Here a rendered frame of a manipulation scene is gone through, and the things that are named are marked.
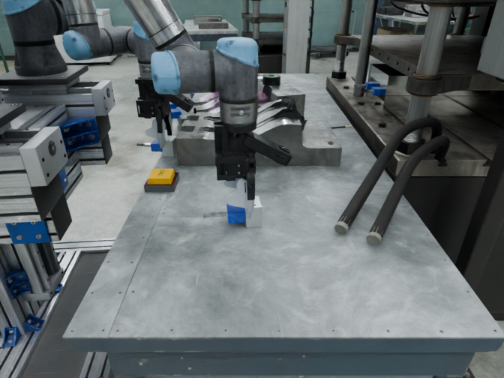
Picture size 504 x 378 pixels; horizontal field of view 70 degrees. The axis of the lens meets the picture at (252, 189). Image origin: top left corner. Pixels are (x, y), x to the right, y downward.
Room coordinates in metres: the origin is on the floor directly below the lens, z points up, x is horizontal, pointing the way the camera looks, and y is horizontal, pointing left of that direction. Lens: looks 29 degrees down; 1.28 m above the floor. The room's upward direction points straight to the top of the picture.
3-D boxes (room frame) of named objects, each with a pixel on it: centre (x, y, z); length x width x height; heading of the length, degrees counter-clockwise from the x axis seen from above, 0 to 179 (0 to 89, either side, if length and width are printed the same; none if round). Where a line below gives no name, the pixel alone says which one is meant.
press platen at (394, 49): (1.71, -0.91, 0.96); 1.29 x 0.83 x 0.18; 0
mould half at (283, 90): (1.49, 0.06, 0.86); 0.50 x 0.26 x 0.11; 107
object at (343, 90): (1.73, -0.90, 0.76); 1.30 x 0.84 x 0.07; 0
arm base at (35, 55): (1.23, 0.69, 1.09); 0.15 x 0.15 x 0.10
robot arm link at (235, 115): (0.70, 0.03, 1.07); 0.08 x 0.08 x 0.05
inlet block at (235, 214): (0.70, 0.05, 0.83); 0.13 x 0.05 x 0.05; 98
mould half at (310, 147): (1.13, -0.02, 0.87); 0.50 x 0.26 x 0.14; 90
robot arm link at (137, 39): (1.10, 0.30, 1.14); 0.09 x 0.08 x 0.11; 54
